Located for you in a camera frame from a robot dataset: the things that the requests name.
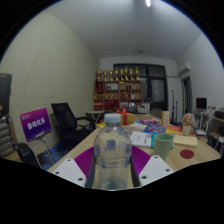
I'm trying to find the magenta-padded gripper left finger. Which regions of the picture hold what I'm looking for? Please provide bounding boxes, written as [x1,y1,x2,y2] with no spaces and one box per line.
[52,146,98,189]

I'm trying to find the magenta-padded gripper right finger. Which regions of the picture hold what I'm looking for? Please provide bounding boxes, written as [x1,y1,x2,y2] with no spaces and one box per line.
[130,144,175,188]

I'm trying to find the clear plastic water bottle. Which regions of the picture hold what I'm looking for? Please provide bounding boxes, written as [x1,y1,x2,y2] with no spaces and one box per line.
[92,113,133,191]

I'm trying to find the white printed paper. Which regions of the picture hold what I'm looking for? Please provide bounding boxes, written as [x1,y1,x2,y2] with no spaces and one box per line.
[129,130,153,148]

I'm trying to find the pale green cup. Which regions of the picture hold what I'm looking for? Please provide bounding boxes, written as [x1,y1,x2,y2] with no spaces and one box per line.
[152,133,175,162]

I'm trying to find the black office chair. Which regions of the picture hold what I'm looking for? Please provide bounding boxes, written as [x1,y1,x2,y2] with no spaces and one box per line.
[50,102,96,151]

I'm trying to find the flat round red coaster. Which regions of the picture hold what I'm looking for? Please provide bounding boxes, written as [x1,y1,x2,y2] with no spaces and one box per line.
[179,148,195,160]

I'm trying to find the orange red book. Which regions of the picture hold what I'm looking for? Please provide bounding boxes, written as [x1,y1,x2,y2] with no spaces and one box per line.
[165,124,183,134]

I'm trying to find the yellow gift box red ribbon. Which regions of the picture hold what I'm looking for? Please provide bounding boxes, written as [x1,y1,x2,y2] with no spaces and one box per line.
[115,107,136,127]

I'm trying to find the orange standing card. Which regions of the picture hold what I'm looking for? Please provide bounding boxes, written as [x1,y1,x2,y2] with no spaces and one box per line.
[161,110,171,127]

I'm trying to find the grey armchair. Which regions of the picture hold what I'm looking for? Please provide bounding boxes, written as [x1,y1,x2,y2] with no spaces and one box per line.
[150,107,163,119]

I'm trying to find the black chair armrest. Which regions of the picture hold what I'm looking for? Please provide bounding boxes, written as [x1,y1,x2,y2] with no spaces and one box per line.
[14,142,41,168]

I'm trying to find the pink flowers in white pot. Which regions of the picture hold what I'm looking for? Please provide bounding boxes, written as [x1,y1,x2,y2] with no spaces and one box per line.
[181,112,196,137]

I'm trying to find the purple sign board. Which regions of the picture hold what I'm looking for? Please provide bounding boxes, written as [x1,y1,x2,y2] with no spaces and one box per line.
[19,107,53,142]

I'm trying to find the dark glazed door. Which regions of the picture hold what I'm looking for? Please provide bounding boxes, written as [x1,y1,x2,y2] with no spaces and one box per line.
[113,63,169,113]

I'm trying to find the wooden shelf unit with trophies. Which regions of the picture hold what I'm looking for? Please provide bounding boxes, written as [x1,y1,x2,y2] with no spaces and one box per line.
[93,66,143,112]

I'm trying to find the grey striped chair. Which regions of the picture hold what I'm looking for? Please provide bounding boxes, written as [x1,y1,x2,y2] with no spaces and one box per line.
[0,116,16,158]

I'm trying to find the black computer monitor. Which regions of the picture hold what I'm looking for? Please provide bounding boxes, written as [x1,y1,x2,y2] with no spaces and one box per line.
[195,97,208,111]

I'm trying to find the wooden side desk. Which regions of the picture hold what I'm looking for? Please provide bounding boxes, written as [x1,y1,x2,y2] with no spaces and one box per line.
[193,111,224,135]

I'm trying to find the dark bag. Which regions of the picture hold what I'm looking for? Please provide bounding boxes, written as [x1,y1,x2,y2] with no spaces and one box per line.
[0,73,13,118]

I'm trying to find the white wall air conditioner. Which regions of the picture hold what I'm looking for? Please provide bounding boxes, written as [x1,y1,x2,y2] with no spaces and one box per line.
[177,62,193,76]

